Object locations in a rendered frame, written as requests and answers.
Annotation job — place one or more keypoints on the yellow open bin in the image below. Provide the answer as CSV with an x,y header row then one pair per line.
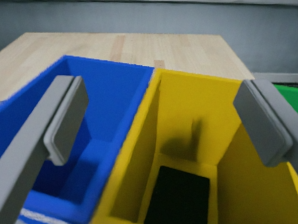
x,y
188,122

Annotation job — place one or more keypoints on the blue bin with label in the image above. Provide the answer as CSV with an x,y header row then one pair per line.
x,y
117,92

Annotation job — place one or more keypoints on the green bin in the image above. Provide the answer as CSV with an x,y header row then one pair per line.
x,y
290,95

